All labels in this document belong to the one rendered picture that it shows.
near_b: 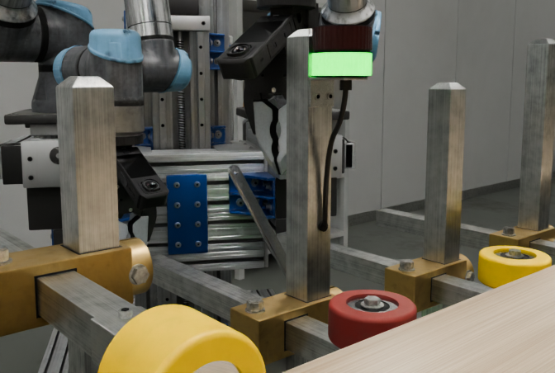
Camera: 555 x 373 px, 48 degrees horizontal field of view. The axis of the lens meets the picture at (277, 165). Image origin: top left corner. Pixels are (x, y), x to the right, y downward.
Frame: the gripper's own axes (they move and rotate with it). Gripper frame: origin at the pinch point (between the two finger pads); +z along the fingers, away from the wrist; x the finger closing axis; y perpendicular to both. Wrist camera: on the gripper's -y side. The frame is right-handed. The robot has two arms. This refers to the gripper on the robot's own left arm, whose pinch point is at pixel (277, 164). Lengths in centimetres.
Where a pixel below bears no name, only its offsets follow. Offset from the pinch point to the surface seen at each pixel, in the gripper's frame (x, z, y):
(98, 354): -9.5, 6.6, -38.7
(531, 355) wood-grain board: -31.7, 10.6, -16.0
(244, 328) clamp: -3.8, 15.2, -13.5
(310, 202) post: -8.0, 2.6, -6.9
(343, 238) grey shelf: 123, 92, 297
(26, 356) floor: 170, 101, 92
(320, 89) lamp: -8.7, -9.3, -6.0
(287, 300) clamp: -5.8, 13.6, -7.8
